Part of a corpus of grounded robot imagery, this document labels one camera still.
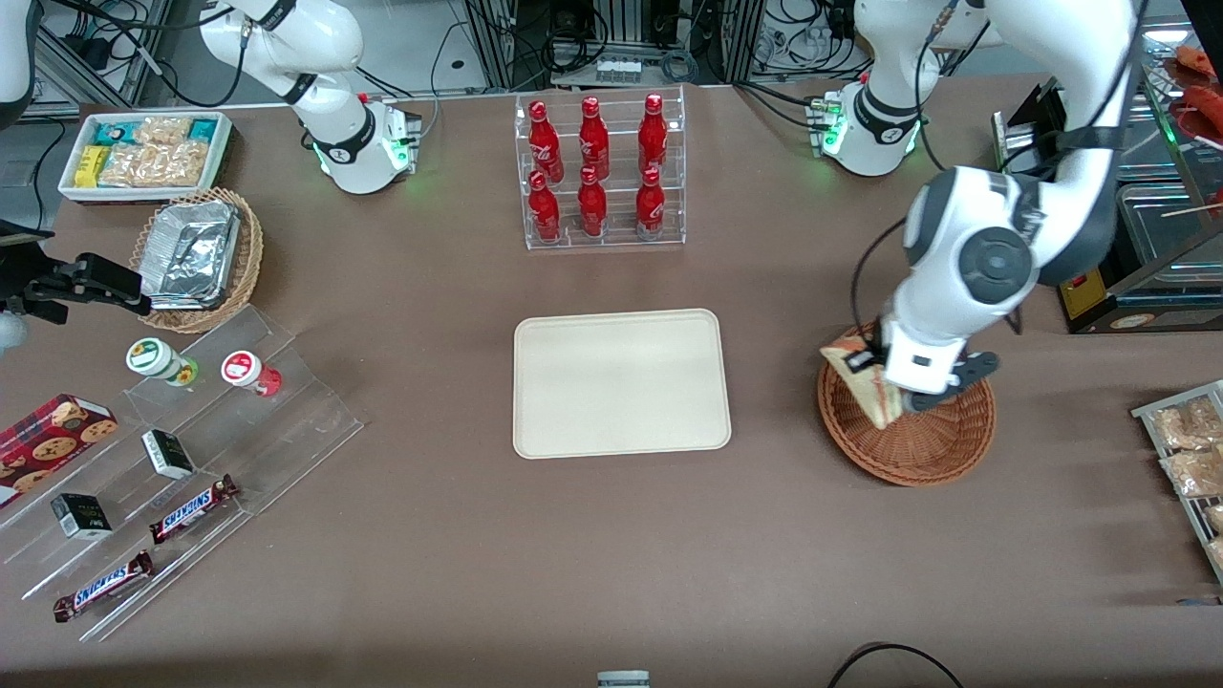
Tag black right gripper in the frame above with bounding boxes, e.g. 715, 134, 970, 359
0, 253, 152, 321

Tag triangular sandwich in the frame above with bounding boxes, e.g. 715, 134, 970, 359
820, 328, 905, 431

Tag brown wicker basket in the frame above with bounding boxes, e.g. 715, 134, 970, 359
817, 325, 998, 488

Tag light wicker basket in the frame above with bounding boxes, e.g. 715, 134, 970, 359
129, 187, 264, 333

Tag beige plastic tray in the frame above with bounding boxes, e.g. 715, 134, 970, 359
513, 308, 733, 461

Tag stacked aluminium foil trays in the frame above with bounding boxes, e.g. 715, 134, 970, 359
139, 201, 242, 312

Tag green lid white cup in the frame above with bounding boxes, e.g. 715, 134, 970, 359
126, 337, 200, 388

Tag white plastic snack bin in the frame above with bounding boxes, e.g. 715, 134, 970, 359
57, 112, 233, 206

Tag clear bag of crackers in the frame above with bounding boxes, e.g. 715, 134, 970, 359
98, 143, 208, 188
134, 117, 192, 149

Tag red lid white cup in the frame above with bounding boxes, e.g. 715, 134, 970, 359
221, 351, 283, 398

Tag red plaid cookie box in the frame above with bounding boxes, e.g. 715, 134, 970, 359
0, 394, 118, 509

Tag small black box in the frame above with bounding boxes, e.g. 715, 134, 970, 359
51, 493, 113, 542
141, 429, 196, 481

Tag clear acrylic stepped display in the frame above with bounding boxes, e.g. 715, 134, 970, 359
0, 304, 364, 643

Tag snickers chocolate bar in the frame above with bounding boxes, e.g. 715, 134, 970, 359
149, 475, 240, 546
53, 550, 155, 623

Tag red cola bottle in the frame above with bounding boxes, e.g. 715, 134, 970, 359
528, 171, 562, 244
577, 166, 609, 238
528, 100, 565, 184
638, 93, 669, 176
579, 97, 611, 181
635, 167, 666, 240

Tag black food warmer appliance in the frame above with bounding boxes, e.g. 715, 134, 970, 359
994, 14, 1223, 335

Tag clear acrylic bottle rack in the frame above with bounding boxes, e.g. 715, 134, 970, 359
514, 84, 687, 252

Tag stainless steel pan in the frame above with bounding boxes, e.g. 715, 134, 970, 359
1116, 182, 1223, 280
1113, 119, 1183, 183

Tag clear bag of pastries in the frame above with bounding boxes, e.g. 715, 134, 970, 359
1151, 397, 1223, 450
1161, 447, 1223, 498

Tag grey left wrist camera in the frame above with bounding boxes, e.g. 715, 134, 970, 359
901, 352, 1000, 414

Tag black cable loop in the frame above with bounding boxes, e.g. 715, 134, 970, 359
826, 642, 966, 688

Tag metal wire rack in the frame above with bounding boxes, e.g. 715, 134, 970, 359
1131, 380, 1223, 586

